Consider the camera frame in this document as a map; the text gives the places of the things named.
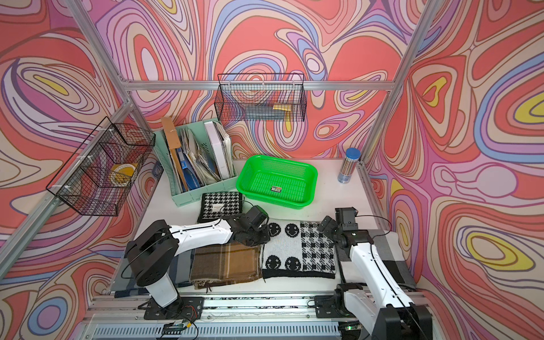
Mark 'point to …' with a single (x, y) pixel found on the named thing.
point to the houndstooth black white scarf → (216, 205)
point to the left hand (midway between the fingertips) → (274, 239)
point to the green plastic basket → (278, 182)
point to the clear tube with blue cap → (352, 156)
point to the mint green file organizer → (196, 158)
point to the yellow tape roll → (121, 174)
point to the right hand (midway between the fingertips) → (330, 235)
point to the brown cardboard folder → (173, 143)
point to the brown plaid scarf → (228, 263)
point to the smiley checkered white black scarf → (298, 250)
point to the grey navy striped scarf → (122, 287)
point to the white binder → (220, 140)
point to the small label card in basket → (275, 189)
